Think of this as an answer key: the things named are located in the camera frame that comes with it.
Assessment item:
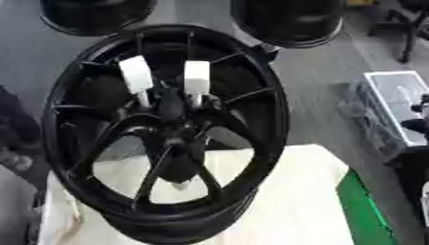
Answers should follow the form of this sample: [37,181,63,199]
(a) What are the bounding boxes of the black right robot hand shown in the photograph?
[382,94,429,205]

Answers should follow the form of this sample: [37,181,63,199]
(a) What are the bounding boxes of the black tripod stand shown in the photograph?
[365,0,429,64]

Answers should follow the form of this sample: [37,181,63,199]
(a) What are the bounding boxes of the black spoked wheel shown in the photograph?
[40,23,292,245]

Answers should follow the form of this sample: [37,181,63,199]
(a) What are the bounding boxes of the black round wheel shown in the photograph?
[228,0,348,50]
[38,0,160,37]

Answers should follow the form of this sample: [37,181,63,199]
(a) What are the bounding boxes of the clear plastic storage box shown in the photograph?
[336,70,429,159]

